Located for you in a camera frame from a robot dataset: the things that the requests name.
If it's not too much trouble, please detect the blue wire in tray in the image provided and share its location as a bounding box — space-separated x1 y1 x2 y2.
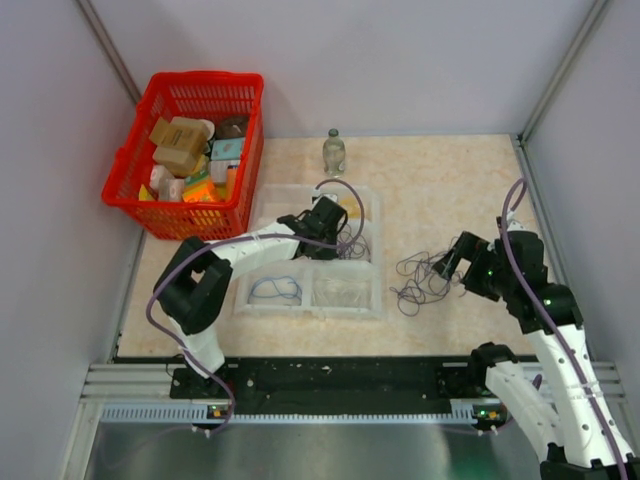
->
247 276 304 306

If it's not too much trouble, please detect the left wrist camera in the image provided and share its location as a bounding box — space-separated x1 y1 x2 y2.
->
311 189 339 205

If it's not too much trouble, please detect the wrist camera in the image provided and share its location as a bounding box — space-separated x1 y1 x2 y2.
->
497 212 526 233
311 189 339 205

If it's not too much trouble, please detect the red plastic basket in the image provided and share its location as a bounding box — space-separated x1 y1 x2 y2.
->
102 71 264 241

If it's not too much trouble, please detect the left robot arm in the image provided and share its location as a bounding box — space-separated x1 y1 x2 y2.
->
149 196 348 397

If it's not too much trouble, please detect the tangled wire pile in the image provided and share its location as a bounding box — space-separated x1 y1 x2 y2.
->
389 249 469 319

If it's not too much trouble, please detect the brown cardboard box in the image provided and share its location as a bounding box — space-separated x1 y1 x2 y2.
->
149 116 210 155

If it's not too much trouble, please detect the grey wire in tray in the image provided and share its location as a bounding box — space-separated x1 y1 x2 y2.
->
317 277 374 307

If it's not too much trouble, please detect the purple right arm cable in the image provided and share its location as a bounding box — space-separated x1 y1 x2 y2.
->
499 177 631 480

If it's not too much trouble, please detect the orange carton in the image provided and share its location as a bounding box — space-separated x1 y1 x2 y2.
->
182 178 221 203

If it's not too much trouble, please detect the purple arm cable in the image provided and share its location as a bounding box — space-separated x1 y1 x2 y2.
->
144 178 364 431
499 177 631 480

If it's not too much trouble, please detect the clear glass bottle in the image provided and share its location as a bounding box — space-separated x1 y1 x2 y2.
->
322 128 346 177

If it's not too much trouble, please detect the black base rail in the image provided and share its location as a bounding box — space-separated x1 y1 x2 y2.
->
169 354 551 415

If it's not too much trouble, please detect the purple wire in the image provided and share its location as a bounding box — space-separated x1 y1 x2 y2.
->
335 219 374 264

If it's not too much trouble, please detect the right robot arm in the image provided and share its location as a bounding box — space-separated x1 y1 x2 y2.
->
434 230 639 479

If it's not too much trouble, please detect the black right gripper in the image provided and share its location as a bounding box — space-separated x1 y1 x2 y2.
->
431 230 514 300

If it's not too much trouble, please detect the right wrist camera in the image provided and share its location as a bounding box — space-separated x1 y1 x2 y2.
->
497 212 526 233

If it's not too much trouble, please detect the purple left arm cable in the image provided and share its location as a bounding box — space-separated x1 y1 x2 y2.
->
144 178 364 431

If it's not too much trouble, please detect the white compartment organizer tray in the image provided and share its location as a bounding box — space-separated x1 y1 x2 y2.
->
234 183 385 320

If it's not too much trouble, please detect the teal box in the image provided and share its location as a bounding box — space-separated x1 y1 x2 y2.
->
210 137 245 161

